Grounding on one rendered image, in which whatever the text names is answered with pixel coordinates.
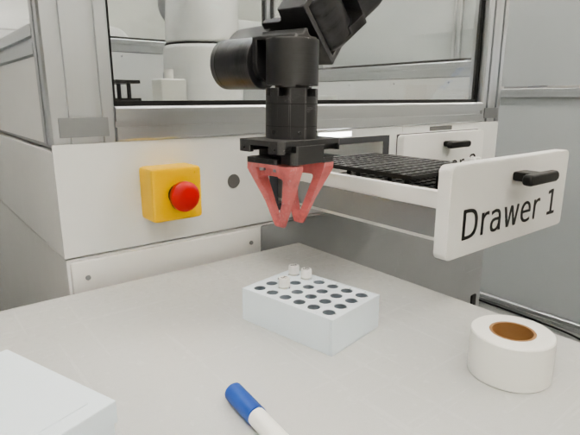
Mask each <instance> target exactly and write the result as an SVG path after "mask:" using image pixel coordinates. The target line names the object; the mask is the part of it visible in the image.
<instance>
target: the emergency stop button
mask: <svg viewBox="0 0 580 435"><path fill-rule="evenodd" d="M170 202H171V204H172V206H173V207H174V208H175V209H176V210H178V211H190V210H192V209H193V208H195V206H196V205H197V204H198V202H199V189H198V188H197V187H196V186H195V185H194V184H193V183H192V182H188V181H181V182H179V183H177V184H176V185H174V186H173V188H172V190H171V192H170Z"/></svg>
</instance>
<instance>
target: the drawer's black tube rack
mask: <svg viewBox="0 0 580 435"><path fill-rule="evenodd" d="M451 163H457V162H455V161H441V160H433V159H425V158H417V157H410V156H402V155H394V154H380V153H371V154H354V155H346V156H337V157H334V159H333V168H336V169H342V170H347V172H342V173H344V174H349V175H355V176H360V177H365V178H371V179H376V180H385V181H391V182H396V183H401V184H407V185H412V186H422V187H427V188H432V189H438V176H437V177H431V178H426V179H421V180H402V179H401V178H400V175H401V174H405V173H416V172H422V171H428V170H434V169H440V168H441V167H442V166H443V165H444V164H451Z"/></svg>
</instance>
